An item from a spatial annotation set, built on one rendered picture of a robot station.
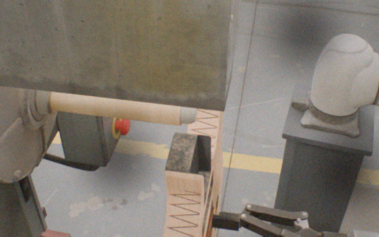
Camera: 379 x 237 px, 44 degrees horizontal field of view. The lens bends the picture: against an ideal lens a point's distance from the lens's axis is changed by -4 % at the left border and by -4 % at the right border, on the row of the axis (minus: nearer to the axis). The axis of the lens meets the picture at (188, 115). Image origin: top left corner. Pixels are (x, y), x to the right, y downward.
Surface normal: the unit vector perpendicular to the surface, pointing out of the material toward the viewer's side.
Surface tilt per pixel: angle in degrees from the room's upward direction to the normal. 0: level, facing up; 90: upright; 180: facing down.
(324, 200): 90
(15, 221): 90
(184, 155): 13
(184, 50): 90
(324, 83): 87
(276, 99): 0
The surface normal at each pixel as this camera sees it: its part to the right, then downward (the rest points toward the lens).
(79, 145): -0.18, 0.62
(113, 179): 0.00, -0.78
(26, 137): 0.95, 0.26
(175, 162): -0.05, -0.59
